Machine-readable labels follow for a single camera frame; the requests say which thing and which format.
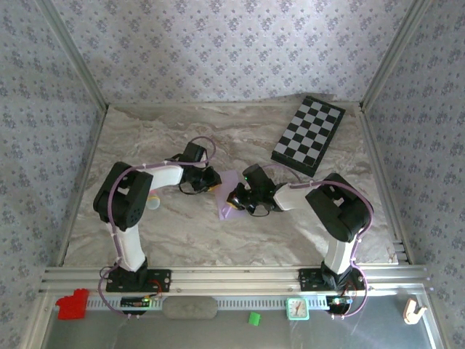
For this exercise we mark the lilac cloth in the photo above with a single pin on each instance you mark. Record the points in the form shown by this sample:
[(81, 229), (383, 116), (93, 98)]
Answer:
[(227, 192)]

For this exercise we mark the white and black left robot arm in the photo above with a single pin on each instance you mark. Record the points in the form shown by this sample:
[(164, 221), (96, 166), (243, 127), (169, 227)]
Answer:
[(167, 178)]

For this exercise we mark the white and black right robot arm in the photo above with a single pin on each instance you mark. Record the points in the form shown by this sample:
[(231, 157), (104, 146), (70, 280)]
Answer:
[(290, 196)]

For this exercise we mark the teal square clock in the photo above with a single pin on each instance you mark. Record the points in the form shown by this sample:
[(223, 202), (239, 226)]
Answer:
[(298, 309)]

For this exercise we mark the small white cup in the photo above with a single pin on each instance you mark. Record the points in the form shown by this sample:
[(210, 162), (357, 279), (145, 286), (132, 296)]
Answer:
[(154, 203)]

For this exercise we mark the black and grey chessboard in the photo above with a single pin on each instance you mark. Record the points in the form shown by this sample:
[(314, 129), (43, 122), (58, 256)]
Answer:
[(310, 134)]

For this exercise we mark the grey oval stone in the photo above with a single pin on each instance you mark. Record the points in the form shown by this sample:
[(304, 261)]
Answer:
[(189, 308)]

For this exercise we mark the small green block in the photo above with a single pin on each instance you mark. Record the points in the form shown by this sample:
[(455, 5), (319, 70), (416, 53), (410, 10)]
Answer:
[(254, 318)]

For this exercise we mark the brushed metal shelf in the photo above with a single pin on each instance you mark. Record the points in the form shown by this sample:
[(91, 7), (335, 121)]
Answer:
[(218, 334)]

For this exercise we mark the red toy block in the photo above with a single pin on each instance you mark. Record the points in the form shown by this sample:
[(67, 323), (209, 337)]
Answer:
[(72, 305)]

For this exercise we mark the wooden hook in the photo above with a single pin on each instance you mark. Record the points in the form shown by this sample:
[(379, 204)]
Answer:
[(412, 312)]

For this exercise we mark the aluminium mounting rail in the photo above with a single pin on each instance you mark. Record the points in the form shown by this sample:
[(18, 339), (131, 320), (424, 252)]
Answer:
[(236, 278)]

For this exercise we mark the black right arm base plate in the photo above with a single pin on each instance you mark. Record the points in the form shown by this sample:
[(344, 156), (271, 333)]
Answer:
[(309, 279)]

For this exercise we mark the aluminium side rail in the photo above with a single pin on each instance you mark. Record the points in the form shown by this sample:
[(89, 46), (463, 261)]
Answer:
[(95, 145), (379, 163)]

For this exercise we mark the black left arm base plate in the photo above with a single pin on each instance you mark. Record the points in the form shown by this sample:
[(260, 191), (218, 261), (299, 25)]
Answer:
[(160, 280)]

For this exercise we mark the aluminium corner post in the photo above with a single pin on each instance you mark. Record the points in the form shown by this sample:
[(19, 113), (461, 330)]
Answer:
[(75, 54), (392, 54)]

